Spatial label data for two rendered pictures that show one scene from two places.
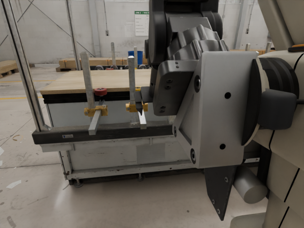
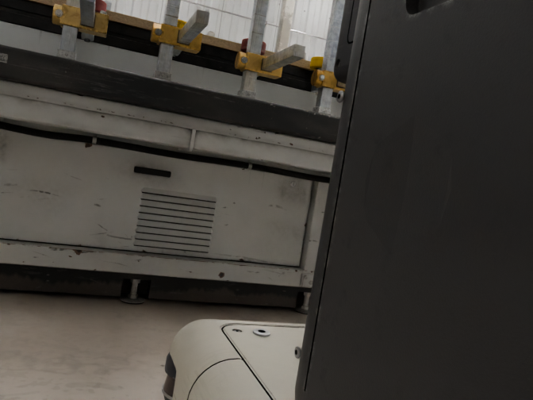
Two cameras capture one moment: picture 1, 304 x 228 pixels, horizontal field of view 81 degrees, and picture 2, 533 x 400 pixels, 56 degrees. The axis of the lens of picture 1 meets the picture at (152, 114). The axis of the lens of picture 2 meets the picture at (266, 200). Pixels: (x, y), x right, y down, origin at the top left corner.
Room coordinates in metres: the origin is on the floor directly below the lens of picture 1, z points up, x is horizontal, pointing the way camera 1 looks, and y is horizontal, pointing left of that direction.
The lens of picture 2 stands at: (-0.42, 0.09, 0.49)
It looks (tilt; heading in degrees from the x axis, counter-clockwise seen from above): 3 degrees down; 348
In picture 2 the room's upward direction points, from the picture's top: 9 degrees clockwise
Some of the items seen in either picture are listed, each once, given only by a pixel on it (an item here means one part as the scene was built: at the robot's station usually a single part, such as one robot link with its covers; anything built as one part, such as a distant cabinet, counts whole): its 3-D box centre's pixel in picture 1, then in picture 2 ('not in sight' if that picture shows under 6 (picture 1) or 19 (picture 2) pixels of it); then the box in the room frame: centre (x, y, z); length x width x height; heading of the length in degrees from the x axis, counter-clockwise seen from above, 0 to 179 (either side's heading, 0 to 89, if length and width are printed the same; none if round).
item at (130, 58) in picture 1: (132, 96); (171, 11); (1.04, 0.12, 0.89); 0.04 x 0.04 x 0.48; 8
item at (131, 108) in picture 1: (136, 106); (176, 38); (1.04, 0.10, 0.82); 0.14 x 0.06 x 0.05; 98
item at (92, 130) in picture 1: (98, 114); (87, 18); (0.96, 0.32, 0.81); 0.43 x 0.03 x 0.04; 8
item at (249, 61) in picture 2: not in sight; (258, 65); (1.08, -0.15, 0.81); 0.14 x 0.06 x 0.05; 98
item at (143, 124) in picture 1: (140, 110); (185, 36); (1.00, 0.07, 0.82); 0.43 x 0.03 x 0.04; 8
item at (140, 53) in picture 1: (135, 61); not in sight; (6.65, 0.58, 0.36); 0.59 x 0.57 x 0.73; 8
